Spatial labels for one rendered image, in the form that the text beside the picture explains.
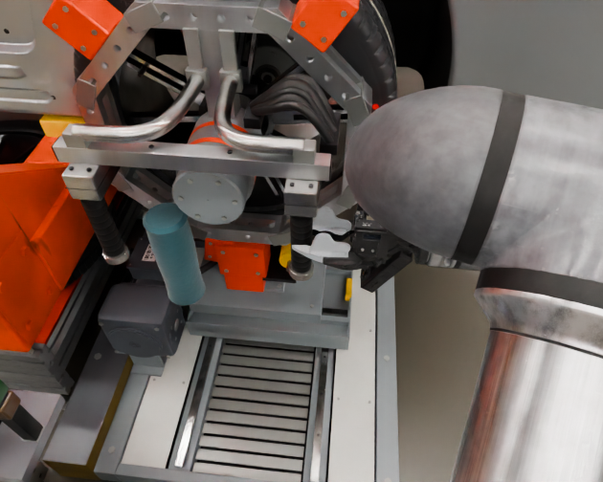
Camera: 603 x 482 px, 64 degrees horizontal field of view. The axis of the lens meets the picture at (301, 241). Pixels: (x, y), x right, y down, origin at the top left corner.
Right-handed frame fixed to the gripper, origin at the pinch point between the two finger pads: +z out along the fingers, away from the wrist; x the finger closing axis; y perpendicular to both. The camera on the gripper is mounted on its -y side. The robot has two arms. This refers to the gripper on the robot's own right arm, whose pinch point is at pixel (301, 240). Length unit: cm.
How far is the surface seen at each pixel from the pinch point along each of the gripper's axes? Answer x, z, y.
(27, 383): 2, 76, -66
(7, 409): 25, 49, -23
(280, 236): -20.2, 7.0, -21.7
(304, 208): 1.5, -0.7, 8.9
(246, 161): -1.5, 8.3, 14.8
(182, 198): -5.7, 21.5, 2.2
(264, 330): -22, 14, -67
